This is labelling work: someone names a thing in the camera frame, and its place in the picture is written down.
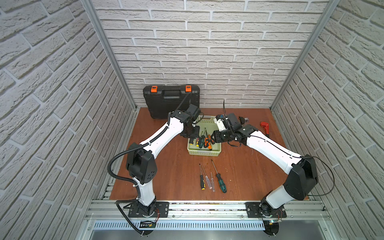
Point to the clear handle screwdriver large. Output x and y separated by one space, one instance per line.
207 179

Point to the small black metal clamp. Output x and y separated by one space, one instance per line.
243 120

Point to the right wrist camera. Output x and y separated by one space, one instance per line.
220 124

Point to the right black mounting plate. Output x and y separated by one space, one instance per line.
253 209

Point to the red pipe wrench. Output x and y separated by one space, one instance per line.
265 126

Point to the black mounting plate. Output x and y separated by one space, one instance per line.
253 209
155 209

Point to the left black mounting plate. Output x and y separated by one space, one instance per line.
155 209

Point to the orange black curved screwdriver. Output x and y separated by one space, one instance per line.
209 137

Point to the orange black stubby screwdriver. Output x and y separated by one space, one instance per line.
205 141

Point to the green black large screwdriver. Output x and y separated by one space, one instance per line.
222 185

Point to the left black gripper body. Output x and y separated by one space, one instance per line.
189 132

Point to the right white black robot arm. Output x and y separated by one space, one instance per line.
301 170

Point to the black plastic tool case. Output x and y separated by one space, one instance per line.
161 99

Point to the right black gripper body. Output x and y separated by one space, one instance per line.
224 136

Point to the orange handle screwdriver slim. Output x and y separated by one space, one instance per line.
206 133

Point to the clear handle screwdriver small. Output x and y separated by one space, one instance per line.
212 182

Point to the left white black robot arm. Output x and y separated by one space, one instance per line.
141 160

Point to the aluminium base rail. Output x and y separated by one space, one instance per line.
236 210

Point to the light green plastic bin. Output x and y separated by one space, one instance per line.
206 123

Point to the yellow black short screwdriver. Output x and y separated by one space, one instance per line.
202 181

